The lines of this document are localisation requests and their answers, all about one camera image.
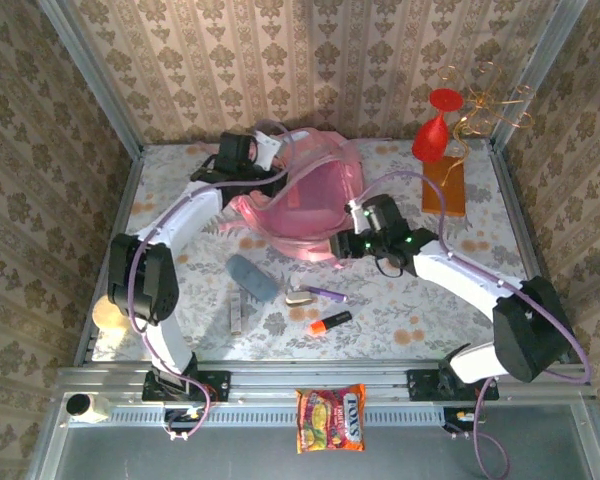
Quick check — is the white bottle black cap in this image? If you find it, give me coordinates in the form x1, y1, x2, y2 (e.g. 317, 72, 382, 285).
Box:
64, 393, 112, 425

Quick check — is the orange candy bag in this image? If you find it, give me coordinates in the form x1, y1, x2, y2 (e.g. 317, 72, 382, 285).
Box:
294, 383, 367, 455

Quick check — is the purple pen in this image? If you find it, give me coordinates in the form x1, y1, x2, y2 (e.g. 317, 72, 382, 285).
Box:
299, 285, 348, 302

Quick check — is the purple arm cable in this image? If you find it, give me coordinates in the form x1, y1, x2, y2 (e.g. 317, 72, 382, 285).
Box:
127, 119, 341, 444
352, 170, 592, 479

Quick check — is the orange wooden board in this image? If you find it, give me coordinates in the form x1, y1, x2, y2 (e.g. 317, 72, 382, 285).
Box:
421, 155, 467, 217

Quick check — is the grey blue pencil case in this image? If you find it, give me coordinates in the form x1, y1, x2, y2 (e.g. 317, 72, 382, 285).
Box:
225, 253, 279, 303

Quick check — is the beige sponge ball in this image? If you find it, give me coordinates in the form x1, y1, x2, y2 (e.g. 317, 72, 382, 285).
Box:
92, 294, 131, 331

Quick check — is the thin black cable loop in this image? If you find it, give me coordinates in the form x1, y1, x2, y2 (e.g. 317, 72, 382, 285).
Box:
373, 253, 407, 279

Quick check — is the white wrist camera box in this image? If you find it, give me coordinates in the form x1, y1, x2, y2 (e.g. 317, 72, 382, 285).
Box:
346, 199, 369, 235
252, 130, 285, 170

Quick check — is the beige glue stick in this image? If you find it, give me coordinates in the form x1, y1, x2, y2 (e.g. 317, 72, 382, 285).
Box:
229, 293, 244, 336

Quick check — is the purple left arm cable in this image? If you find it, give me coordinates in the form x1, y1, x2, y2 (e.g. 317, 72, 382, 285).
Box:
127, 119, 341, 444

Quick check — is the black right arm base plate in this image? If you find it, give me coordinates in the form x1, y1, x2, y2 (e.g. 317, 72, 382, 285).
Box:
406, 368, 500, 402

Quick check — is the gold wire ornament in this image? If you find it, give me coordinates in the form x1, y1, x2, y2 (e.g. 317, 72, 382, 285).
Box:
439, 62, 536, 186

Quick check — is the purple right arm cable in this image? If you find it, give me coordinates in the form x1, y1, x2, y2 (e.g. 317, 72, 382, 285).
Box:
352, 170, 592, 479

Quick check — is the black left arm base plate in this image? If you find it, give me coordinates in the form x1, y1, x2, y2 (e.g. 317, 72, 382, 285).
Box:
142, 369, 231, 403

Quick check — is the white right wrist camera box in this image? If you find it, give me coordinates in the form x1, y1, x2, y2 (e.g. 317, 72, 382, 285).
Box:
346, 199, 369, 235

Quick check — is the floral tablecloth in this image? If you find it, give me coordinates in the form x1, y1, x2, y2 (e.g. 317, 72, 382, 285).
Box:
92, 142, 554, 361

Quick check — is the orange black highlighter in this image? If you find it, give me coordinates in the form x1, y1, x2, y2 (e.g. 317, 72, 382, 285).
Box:
309, 310, 354, 335

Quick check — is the red goblet vase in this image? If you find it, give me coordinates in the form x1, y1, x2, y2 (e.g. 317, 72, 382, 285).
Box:
412, 88, 465, 164

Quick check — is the pink backpack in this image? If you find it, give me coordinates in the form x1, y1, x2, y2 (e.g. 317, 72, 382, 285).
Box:
199, 127, 394, 264

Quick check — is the aluminium frame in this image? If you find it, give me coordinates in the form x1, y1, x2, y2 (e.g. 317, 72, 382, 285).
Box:
27, 0, 600, 480

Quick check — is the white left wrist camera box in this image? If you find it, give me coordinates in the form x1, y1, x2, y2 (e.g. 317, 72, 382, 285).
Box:
252, 130, 285, 170

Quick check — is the grey slotted cable duct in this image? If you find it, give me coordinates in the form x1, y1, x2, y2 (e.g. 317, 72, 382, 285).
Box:
109, 404, 446, 427

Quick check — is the small black circuit board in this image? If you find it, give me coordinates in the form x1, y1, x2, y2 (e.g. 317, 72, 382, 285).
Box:
163, 407, 206, 435
442, 407, 486, 434

